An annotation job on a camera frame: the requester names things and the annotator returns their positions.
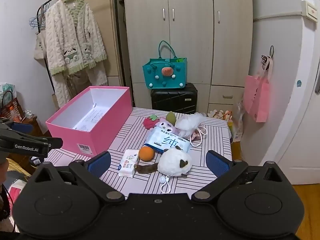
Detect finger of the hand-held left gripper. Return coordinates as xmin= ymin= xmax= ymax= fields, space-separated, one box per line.
xmin=11 ymin=122 xmax=34 ymax=134
xmin=47 ymin=137 xmax=64 ymax=150

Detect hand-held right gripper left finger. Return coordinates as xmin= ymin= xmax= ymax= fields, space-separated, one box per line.
xmin=32 ymin=151 xmax=125 ymax=205

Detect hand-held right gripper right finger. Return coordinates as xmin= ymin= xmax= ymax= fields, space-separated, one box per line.
xmin=191 ymin=150 xmax=289 ymax=205

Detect pink cardboard box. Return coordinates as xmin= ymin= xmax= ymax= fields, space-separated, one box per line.
xmin=46 ymin=86 xmax=133 ymax=158

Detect pink floral cloth pouch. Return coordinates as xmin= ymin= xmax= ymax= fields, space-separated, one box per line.
xmin=190 ymin=126 xmax=208 ymax=148

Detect white cat plush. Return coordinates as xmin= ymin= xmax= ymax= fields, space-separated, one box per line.
xmin=136 ymin=147 xmax=193 ymax=194

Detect orange plush ball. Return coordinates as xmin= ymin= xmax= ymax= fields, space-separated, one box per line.
xmin=139 ymin=146 xmax=154 ymax=161

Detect white plush toy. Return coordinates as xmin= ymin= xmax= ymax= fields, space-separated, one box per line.
xmin=175 ymin=112 xmax=207 ymax=138

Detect blue white wet wipes pack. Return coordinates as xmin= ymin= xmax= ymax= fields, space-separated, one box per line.
xmin=143 ymin=126 xmax=192 ymax=154

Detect purple plush toy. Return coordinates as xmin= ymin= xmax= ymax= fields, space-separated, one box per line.
xmin=156 ymin=120 xmax=179 ymax=136

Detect red strawberry plush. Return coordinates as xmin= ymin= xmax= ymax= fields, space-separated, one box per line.
xmin=143 ymin=114 xmax=160 ymax=130

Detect green plush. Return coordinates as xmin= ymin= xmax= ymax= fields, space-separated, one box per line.
xmin=166 ymin=111 xmax=177 ymax=126

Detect wooden nightstand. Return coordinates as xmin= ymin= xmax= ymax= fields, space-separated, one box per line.
xmin=0 ymin=109 xmax=49 ymax=168

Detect orange bottle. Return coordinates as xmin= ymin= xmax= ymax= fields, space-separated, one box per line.
xmin=9 ymin=106 xmax=21 ymax=120

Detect woven basket bag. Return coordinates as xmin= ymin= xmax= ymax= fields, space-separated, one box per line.
xmin=0 ymin=91 xmax=26 ymax=121

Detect striped tablecloth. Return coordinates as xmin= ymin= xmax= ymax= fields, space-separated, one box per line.
xmin=37 ymin=107 xmax=233 ymax=196

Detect white paper sheet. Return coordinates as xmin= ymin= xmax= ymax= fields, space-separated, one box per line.
xmin=72 ymin=107 xmax=111 ymax=132

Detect brown paper bag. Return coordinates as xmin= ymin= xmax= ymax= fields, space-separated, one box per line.
xmin=51 ymin=93 xmax=61 ymax=111

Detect green white tissue pack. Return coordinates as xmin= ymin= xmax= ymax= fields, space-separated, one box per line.
xmin=0 ymin=82 xmax=17 ymax=98

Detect clear plastic bag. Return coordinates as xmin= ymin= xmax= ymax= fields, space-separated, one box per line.
xmin=230 ymin=101 xmax=247 ymax=142

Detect white orange scalloped item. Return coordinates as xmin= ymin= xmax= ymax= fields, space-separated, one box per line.
xmin=207 ymin=109 xmax=233 ymax=121

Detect dark fuzzy cloth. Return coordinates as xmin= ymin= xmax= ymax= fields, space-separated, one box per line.
xmin=0 ymin=184 xmax=16 ymax=233

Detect black clothes rack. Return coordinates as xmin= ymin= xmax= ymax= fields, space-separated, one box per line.
xmin=36 ymin=0 xmax=88 ymax=110

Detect black suitcase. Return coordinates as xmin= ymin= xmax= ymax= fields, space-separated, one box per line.
xmin=150 ymin=82 xmax=199 ymax=114

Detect pink shopping bag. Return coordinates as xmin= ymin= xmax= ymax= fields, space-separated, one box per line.
xmin=243 ymin=55 xmax=273 ymax=123

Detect canvas tote bag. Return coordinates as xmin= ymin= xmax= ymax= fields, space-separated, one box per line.
xmin=34 ymin=28 xmax=48 ymax=60

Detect white door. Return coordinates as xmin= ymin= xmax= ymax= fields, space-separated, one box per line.
xmin=261 ymin=20 xmax=320 ymax=185

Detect fluffy white green robe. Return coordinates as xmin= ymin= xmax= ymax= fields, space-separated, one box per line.
xmin=45 ymin=0 xmax=109 ymax=108

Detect teal felt tote bag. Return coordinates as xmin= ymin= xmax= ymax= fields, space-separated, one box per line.
xmin=142 ymin=40 xmax=188 ymax=90

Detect black pole stand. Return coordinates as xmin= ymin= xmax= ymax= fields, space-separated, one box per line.
xmin=114 ymin=0 xmax=133 ymax=107

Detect grey wardrobe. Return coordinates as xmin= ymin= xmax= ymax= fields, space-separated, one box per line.
xmin=123 ymin=0 xmax=254 ymax=117

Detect blue wire hangers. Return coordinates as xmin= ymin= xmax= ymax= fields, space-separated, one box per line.
xmin=28 ymin=2 xmax=51 ymax=30

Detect black hair ties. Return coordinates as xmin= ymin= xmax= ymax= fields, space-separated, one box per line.
xmin=261 ymin=45 xmax=274 ymax=68

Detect wall light switch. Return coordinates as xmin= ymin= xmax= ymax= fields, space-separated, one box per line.
xmin=301 ymin=0 xmax=319 ymax=22

